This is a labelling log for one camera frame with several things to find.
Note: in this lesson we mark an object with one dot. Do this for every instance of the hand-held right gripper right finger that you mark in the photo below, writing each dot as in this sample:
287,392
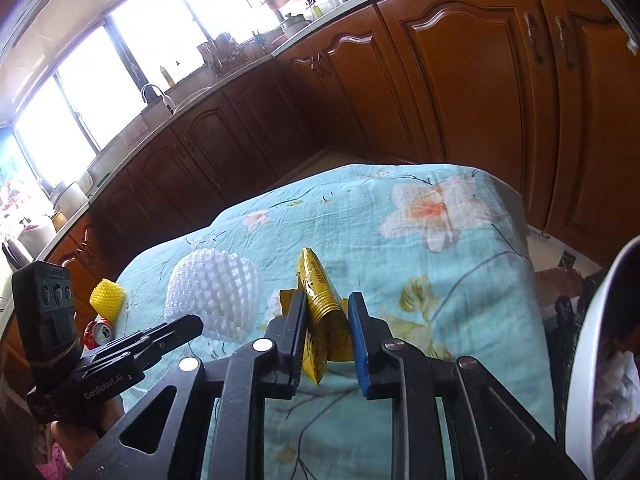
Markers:
360,347

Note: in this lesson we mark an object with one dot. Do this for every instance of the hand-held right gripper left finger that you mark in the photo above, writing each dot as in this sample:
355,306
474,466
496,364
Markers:
300,332

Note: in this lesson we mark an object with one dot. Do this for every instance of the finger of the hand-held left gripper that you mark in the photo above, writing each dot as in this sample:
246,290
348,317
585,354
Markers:
165,335

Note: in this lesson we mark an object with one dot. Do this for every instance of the yellow torn snack wrapper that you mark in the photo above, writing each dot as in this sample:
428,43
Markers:
322,305

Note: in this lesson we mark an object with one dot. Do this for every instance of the white foam fruit net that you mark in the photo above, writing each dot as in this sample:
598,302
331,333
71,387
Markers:
210,290

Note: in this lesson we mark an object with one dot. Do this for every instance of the white round trash bin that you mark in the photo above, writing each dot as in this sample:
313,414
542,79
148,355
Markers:
582,340

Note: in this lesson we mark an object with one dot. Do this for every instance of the silver white wrapper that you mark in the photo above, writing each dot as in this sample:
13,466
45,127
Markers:
620,387

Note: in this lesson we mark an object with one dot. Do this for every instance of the person's left hand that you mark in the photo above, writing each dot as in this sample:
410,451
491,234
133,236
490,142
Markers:
75,437

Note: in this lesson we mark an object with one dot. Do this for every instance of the red drink can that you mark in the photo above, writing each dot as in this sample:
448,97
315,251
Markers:
100,331

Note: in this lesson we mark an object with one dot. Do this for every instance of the yellow foam fruit net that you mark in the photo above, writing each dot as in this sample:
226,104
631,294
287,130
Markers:
107,300

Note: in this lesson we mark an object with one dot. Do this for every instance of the white round appliance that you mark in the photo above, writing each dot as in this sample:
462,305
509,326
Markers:
36,235

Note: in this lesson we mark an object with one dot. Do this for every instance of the teal floral cloth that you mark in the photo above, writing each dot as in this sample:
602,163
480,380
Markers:
400,270

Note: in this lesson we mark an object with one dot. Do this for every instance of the curved sink faucet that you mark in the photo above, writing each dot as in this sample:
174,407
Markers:
151,88

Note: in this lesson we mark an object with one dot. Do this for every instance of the dish soap bottle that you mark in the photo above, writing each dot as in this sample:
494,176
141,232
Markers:
167,76

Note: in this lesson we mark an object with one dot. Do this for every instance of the wooden base cabinet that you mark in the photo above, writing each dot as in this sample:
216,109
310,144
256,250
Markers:
475,85

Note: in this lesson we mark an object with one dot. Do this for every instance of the utensil drying rack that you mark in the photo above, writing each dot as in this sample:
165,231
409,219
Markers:
222,52

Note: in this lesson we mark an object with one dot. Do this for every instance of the kitchen window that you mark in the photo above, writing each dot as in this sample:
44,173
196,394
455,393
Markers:
150,35

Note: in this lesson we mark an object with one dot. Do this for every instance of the steel pot with lid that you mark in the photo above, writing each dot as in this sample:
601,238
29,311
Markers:
292,25

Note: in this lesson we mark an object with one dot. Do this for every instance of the green bottle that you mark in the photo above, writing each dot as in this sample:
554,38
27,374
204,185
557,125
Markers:
316,10

